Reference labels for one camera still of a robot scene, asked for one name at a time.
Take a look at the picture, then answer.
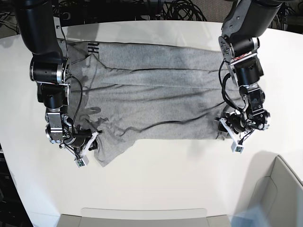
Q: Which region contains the grey bin at bottom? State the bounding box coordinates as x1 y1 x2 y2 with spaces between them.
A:
57 208 231 227

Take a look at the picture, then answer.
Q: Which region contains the black cable bundle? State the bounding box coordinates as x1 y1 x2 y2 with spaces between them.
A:
132 0 209 22

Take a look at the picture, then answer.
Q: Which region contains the grey bin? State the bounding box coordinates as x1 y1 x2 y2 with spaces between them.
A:
57 208 231 227
250 156 303 227

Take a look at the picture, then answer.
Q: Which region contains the blue translucent plastic sheet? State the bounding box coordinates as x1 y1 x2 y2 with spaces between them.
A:
230 205 264 227

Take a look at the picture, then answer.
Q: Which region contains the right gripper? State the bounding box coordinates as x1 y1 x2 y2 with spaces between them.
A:
59 130 103 157

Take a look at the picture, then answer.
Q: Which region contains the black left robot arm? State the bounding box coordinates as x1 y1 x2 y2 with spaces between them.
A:
218 0 283 146

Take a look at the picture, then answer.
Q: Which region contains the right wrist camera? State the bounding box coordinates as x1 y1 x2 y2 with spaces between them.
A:
74 157 89 168

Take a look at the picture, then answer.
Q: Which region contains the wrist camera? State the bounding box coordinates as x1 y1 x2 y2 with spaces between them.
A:
74 157 89 168
231 142 244 153

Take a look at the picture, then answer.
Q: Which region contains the grey bin at right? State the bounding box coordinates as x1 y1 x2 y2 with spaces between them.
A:
250 156 303 227

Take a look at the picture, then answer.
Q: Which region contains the grey T-shirt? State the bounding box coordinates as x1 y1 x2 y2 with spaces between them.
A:
68 41 227 166

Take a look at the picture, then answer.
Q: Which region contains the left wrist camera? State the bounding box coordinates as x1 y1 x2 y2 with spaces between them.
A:
231 142 244 153

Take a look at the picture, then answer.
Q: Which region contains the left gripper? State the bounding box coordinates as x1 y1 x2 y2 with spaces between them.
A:
214 111 253 142

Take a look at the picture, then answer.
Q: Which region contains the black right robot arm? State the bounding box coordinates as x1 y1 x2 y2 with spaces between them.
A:
12 0 102 161

